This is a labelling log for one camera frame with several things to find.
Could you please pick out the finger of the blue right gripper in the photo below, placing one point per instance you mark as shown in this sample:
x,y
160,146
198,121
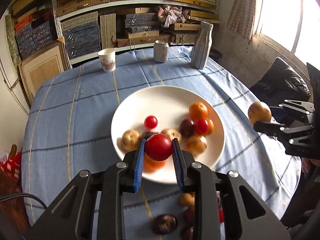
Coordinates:
x,y
268,128

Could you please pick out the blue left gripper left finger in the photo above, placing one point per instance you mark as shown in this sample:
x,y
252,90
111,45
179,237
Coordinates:
x,y
139,165

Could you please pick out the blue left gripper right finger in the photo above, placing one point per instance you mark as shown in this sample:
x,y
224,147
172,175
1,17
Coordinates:
x,y
178,163

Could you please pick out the yellow passion fruit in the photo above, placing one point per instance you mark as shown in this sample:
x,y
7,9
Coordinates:
x,y
172,133
196,144
130,140
259,111

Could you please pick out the red tomato front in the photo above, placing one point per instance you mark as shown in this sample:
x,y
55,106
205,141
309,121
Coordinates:
x,y
158,147

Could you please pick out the large orange tangerine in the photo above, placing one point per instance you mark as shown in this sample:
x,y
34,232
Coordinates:
x,y
151,165

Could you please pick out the yellow passion fruit front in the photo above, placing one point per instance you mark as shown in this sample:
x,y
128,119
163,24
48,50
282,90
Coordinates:
x,y
196,144

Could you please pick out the red cherry tomato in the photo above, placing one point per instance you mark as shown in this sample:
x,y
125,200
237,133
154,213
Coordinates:
x,y
150,122

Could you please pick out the dark purple plum front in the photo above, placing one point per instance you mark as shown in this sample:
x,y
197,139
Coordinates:
x,y
187,128

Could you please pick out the small tan longan fruit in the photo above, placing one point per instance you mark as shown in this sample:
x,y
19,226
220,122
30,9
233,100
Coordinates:
x,y
187,200

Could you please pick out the dark red plum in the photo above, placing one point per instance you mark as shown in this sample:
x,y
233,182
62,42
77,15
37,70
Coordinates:
x,y
189,216

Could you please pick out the red tomato low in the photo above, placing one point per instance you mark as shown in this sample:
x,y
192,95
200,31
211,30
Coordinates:
x,y
221,214

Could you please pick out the small orange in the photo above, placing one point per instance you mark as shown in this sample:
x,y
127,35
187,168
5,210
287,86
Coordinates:
x,y
210,126

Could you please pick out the person right hand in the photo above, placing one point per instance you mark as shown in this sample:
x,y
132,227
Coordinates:
x,y
306,164

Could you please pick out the white ceramic plate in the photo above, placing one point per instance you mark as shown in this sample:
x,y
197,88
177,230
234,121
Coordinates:
x,y
162,109

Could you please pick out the blue checked tablecloth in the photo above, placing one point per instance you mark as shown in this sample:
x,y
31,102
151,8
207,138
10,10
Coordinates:
x,y
73,135

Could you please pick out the white paper cup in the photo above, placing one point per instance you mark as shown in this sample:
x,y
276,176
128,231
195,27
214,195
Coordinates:
x,y
107,58

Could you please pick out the white drink can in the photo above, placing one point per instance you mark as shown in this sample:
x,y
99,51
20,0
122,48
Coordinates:
x,y
160,51

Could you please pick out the silver ribbed bottle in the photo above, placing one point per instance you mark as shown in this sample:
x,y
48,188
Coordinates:
x,y
202,46

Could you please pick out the bright window with curtain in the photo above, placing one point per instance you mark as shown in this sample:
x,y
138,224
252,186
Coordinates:
x,y
290,27

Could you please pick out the framed wooden panel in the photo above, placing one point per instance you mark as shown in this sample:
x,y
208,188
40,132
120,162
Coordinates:
x,y
47,62

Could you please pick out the pink crumpled cloth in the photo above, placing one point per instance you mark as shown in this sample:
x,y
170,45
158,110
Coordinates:
x,y
170,14

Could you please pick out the metal storage shelf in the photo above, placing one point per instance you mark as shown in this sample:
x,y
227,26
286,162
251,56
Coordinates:
x,y
118,7

